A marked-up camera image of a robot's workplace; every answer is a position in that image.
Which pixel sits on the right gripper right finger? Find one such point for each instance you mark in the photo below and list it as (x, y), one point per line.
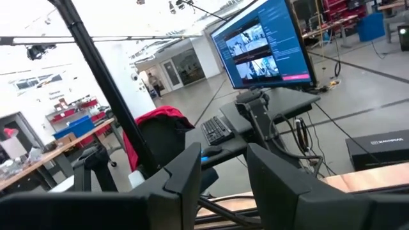
(274, 185)

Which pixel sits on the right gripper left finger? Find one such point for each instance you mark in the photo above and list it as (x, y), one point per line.
(179, 191)

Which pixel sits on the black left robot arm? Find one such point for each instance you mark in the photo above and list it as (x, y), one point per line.
(260, 121)

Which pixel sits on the black computer mouse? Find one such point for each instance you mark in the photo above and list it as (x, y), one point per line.
(211, 150)

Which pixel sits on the black garment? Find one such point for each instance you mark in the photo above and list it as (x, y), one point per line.
(163, 140)

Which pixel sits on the black keyboard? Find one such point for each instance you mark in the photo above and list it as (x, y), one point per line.
(217, 131)

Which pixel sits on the office chair with red jacket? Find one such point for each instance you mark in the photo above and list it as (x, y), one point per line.
(153, 113)

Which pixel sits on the black desk platform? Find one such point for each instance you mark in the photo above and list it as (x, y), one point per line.
(287, 102)

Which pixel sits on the black box white lettering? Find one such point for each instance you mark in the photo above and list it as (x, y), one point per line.
(377, 150)

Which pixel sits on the person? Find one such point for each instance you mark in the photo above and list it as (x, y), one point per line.
(155, 84)

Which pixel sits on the yellow power plug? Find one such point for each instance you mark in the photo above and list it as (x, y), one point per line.
(334, 83)

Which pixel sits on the blue plastic bin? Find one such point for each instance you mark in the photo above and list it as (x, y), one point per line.
(75, 127)
(370, 27)

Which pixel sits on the wooden workbench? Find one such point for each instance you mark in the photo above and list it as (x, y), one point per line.
(51, 154)

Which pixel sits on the red storage bins shelf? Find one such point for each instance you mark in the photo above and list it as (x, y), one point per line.
(73, 110)

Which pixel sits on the monitor with blue screen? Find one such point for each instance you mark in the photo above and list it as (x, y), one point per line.
(265, 44)

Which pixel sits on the wooden work table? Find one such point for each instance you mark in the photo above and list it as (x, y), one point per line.
(329, 28)

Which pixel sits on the small red item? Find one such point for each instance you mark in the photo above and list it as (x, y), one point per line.
(9, 132)

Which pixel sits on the red shelving rack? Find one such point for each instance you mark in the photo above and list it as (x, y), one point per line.
(345, 11)

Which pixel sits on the black box with lights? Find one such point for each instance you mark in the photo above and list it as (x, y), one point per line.
(403, 38)

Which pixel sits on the LED light strip bar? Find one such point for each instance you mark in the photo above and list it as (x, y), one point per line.
(38, 40)

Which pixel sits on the white dome camera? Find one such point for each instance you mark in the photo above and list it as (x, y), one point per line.
(134, 76)

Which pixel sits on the black overhead camera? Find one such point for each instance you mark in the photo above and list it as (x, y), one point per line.
(36, 51)

